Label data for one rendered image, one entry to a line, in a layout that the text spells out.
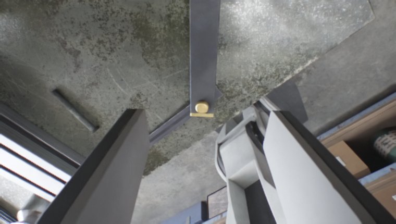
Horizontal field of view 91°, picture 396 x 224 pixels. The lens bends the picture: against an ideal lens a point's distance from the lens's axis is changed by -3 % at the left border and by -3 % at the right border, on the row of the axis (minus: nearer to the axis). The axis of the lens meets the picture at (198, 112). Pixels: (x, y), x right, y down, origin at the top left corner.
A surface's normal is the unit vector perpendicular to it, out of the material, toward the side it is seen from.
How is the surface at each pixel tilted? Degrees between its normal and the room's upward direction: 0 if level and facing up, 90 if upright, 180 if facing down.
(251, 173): 4
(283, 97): 0
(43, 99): 0
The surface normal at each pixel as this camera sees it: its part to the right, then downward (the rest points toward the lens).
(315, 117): 0.00, 0.51
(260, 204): -0.76, -0.59
